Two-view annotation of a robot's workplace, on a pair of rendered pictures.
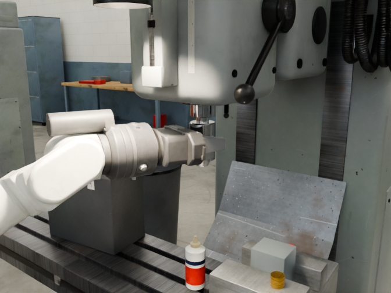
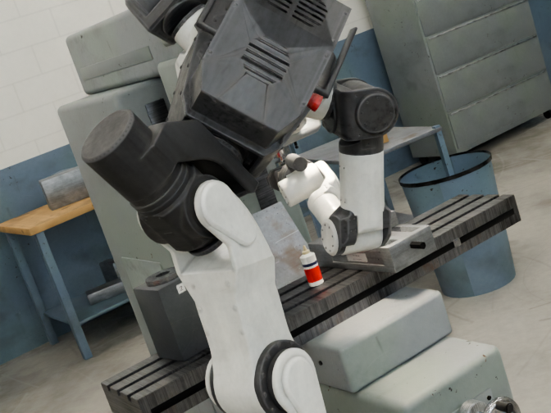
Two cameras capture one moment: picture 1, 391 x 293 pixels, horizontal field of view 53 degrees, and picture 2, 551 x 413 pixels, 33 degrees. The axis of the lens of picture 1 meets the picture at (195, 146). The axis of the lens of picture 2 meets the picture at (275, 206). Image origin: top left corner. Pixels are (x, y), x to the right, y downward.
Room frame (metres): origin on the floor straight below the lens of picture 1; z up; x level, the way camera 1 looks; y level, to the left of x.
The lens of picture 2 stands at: (-0.21, 2.18, 1.65)
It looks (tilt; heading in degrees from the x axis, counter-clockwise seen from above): 12 degrees down; 294
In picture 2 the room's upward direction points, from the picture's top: 19 degrees counter-clockwise
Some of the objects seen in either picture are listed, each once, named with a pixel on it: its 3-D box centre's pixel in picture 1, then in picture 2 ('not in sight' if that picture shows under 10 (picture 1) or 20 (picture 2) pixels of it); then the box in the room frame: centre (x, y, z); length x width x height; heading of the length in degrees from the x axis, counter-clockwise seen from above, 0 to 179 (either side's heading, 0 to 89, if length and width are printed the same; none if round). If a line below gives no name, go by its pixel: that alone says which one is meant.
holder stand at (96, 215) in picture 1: (95, 199); (193, 302); (0.93, 0.25, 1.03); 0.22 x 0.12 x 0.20; 60
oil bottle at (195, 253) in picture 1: (195, 260); (310, 265); (0.71, 0.00, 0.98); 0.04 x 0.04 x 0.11
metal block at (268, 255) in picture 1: (273, 263); not in sight; (0.60, -0.13, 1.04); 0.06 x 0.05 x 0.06; 55
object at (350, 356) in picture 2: not in sight; (339, 328); (0.69, -0.01, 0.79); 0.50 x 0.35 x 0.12; 143
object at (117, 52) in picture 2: not in sight; (152, 40); (1.09, -0.31, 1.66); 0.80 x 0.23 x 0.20; 143
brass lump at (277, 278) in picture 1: (277, 279); not in sight; (0.54, -0.13, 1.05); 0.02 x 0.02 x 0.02
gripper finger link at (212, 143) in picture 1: (211, 145); not in sight; (0.66, -0.03, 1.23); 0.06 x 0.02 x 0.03; 121
